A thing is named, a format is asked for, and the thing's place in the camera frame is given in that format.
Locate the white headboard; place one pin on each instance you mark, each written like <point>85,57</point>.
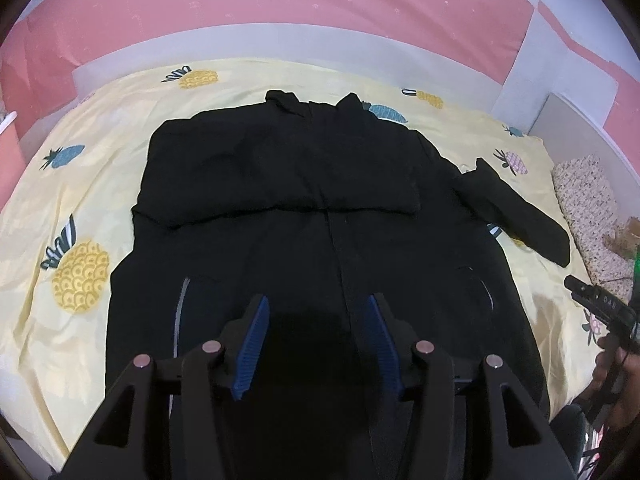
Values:
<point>590,135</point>

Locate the white shelf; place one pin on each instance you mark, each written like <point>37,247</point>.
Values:
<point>7,122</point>

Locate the floral speckled pillow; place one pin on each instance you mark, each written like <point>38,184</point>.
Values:
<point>582,195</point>

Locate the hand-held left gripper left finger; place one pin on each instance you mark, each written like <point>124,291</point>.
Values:
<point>250,345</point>

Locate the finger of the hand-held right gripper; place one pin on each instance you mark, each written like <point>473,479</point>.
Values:
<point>600,302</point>

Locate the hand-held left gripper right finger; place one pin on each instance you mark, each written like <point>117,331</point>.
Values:
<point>387,345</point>

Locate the person's right hand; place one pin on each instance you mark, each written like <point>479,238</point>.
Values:
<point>610,360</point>

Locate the yellow pineapple print bedsheet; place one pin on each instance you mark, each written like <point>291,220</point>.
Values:
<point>75,200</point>

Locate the black jacket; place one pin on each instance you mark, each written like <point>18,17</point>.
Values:
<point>300,185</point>

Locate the small brown object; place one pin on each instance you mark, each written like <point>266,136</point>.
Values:
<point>620,237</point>

